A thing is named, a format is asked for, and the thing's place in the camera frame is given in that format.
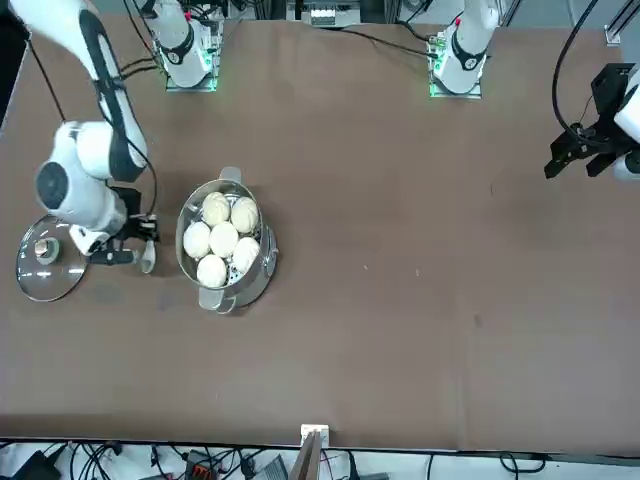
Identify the aluminium frame rail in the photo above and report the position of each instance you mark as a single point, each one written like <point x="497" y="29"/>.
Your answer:
<point x="614" y="32"/>

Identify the white steamed bun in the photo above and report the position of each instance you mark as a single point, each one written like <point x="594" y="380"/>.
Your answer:
<point x="211" y="270"/>
<point x="246" y="253"/>
<point x="223" y="239"/>
<point x="216" y="208"/>
<point x="196" y="239"/>
<point x="244" y="215"/>

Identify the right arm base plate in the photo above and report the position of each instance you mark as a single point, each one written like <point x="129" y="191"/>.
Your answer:
<point x="192" y="88"/>

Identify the grey foot pedal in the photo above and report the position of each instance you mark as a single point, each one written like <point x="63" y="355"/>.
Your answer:
<point x="274" y="471"/>

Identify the stainless steel steamer pot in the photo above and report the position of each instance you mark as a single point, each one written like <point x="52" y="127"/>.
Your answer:
<point x="260" y="280"/>

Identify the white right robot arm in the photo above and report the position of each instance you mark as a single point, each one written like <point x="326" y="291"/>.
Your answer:
<point x="85" y="200"/>

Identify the white mast foot bracket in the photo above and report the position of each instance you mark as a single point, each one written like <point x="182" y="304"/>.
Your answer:
<point x="306" y="429"/>

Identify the upright mast post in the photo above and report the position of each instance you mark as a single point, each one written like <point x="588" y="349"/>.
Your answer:
<point x="306" y="465"/>

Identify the black power adapter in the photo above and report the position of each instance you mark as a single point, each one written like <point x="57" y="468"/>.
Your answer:
<point x="35" y="465"/>

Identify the glass pot lid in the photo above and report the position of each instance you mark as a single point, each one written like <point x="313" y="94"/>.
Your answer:
<point x="45" y="280"/>

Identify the white ceramic soup spoon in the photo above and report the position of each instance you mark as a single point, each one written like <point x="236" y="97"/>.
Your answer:
<point x="147" y="260"/>

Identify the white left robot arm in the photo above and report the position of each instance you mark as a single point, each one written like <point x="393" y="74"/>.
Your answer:
<point x="467" y="45"/>

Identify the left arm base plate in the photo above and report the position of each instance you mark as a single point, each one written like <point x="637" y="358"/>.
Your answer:
<point x="455" y="95"/>

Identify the black and orange device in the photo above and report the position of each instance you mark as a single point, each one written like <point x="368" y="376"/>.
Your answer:
<point x="200" y="470"/>

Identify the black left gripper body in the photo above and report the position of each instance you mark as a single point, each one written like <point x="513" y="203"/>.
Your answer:
<point x="607" y="95"/>

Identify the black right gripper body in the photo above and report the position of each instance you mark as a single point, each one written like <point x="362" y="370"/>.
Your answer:
<point x="127" y="200"/>

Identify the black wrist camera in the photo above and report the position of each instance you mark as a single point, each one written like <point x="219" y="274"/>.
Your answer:
<point x="110" y="257"/>

